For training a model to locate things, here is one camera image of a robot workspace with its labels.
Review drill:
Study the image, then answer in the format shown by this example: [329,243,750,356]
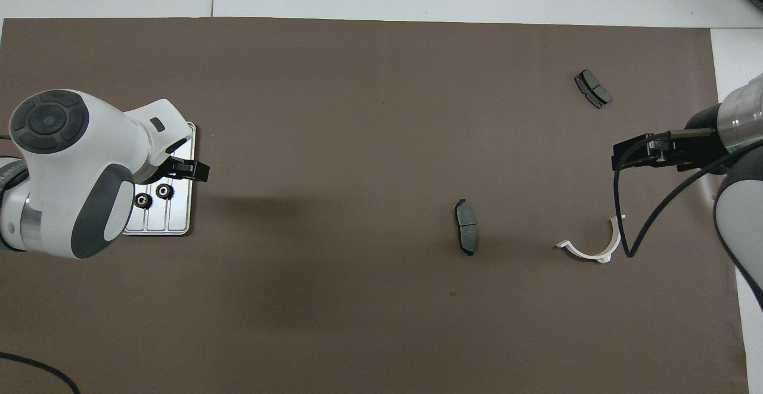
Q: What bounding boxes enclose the white curved plastic clip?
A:
[556,215,626,263]

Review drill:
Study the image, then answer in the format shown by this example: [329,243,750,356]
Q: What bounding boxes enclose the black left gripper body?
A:
[156,154,182,181]

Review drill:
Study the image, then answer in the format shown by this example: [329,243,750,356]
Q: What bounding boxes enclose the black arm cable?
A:
[612,130,763,258]
[0,352,81,394]

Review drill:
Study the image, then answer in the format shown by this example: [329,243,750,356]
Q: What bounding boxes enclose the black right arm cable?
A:
[612,130,763,258]

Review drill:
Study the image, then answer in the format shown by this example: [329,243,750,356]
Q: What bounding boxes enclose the dark grey brake pad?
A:
[574,69,613,109]
[454,198,479,256]

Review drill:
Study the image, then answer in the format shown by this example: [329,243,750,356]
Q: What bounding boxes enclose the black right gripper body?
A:
[677,138,727,173]

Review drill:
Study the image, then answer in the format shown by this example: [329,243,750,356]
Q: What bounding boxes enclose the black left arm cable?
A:
[0,352,81,394]

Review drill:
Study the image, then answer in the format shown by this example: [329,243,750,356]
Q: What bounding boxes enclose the silver metal tray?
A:
[122,122,197,237]

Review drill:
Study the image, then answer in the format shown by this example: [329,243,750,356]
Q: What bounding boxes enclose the brown table mat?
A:
[0,17,750,394]

